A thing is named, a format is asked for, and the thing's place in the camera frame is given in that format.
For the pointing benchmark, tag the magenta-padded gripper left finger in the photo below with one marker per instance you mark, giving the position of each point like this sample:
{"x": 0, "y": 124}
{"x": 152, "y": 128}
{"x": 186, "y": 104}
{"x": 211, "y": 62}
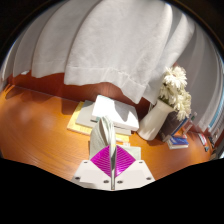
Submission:
{"x": 88, "y": 173}

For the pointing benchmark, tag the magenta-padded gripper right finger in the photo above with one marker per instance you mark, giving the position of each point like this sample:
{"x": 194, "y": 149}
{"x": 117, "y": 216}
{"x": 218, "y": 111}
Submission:
{"x": 138, "y": 173}

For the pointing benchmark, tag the pale green towel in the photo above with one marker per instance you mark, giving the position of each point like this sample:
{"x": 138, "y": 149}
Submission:
{"x": 100, "y": 136}

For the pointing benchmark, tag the yellow flat book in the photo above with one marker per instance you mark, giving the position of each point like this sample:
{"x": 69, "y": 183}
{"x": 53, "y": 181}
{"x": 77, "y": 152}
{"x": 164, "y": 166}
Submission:
{"x": 76, "y": 126}

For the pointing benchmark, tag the blue flat book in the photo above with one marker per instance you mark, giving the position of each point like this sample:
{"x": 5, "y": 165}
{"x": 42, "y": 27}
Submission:
{"x": 178, "y": 142}

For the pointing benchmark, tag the white ceramic vase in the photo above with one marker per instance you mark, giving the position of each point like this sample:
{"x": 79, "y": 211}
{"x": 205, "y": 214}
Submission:
{"x": 153, "y": 121}

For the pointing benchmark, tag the dark upright book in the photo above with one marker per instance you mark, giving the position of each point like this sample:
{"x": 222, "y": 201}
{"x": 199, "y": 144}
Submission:
{"x": 170, "y": 128}

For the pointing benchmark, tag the grey flat book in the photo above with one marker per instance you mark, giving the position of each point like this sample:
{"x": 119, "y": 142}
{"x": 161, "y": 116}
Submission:
{"x": 85, "y": 116}

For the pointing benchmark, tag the white flat book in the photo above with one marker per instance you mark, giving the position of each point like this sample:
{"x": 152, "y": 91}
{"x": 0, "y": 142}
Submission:
{"x": 116, "y": 111}

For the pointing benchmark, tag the blue upright book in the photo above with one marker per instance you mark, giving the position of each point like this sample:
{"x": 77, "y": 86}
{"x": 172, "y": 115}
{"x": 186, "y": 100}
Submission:
{"x": 183, "y": 124}

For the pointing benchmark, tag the white flower bouquet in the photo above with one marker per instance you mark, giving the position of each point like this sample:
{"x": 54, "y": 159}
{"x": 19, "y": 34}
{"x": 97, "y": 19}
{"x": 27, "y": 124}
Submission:
{"x": 176, "y": 91}

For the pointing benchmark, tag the white curtain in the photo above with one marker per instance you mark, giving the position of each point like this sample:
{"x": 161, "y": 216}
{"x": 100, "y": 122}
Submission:
{"x": 110, "y": 43}

